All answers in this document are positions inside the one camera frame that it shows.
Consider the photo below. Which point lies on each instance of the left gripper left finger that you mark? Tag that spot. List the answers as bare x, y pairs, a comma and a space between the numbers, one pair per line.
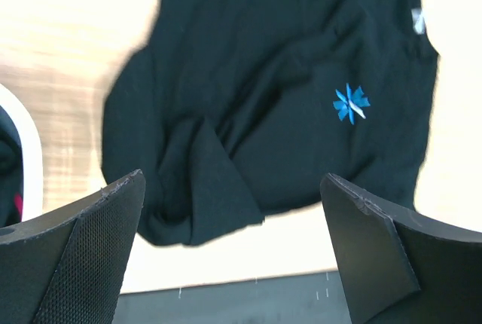
68, 265

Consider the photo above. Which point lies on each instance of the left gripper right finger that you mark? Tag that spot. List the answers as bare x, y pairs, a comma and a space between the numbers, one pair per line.
399, 266

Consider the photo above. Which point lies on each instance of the black t shirt blue logo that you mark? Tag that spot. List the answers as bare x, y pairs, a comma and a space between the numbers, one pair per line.
235, 109

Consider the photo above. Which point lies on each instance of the pink t shirt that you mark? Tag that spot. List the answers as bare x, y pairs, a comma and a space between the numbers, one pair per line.
18, 202

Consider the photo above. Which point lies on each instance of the white laundry basket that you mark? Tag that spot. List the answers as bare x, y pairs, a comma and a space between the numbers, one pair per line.
30, 143

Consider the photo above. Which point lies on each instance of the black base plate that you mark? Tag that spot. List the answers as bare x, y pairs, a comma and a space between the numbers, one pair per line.
309, 298

